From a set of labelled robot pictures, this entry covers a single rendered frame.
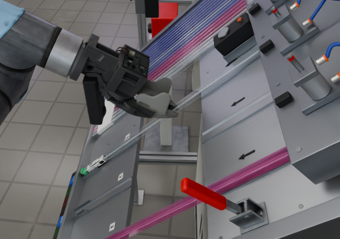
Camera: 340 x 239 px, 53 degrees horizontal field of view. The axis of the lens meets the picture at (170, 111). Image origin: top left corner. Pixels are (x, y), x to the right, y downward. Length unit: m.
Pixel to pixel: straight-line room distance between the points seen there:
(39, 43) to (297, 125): 0.41
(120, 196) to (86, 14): 2.58
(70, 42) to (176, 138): 1.35
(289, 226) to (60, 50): 0.42
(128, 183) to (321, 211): 0.40
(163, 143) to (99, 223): 1.17
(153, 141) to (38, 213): 0.66
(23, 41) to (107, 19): 2.46
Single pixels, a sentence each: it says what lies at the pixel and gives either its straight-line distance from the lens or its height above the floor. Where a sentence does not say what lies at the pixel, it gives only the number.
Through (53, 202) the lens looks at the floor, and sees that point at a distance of 1.73.
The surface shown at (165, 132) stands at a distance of 1.76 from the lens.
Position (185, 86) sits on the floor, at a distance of 2.23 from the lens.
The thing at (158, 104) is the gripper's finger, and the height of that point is 0.98.
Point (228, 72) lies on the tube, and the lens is 0.61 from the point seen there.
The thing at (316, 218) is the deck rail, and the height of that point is 1.09.
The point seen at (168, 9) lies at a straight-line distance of 1.39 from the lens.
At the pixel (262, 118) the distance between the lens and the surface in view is 0.50.
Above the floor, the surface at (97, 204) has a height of 0.78.
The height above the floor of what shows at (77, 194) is 0.73.
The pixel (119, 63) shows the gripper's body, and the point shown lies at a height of 1.06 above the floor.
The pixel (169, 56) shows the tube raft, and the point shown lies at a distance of 0.84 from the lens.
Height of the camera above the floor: 1.40
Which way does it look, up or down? 43 degrees down
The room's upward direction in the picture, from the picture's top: straight up
